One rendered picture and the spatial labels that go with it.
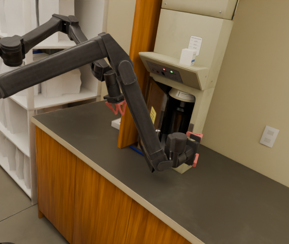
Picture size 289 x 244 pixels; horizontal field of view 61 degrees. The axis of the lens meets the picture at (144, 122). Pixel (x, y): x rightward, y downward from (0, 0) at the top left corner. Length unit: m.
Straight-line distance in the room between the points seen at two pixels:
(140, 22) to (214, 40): 0.36
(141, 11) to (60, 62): 0.63
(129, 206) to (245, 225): 0.53
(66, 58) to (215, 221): 0.87
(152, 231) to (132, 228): 0.14
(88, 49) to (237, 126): 1.12
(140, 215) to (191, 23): 0.91
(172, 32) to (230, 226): 0.89
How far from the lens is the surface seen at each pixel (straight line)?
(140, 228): 1.31
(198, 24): 1.16
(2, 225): 2.37
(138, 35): 1.26
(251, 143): 1.60
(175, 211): 1.13
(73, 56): 0.72
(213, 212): 1.20
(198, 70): 1.04
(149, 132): 0.83
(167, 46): 1.24
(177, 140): 0.89
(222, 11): 1.12
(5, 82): 0.74
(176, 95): 1.25
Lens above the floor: 1.70
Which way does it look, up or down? 25 degrees down
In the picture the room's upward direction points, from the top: 10 degrees clockwise
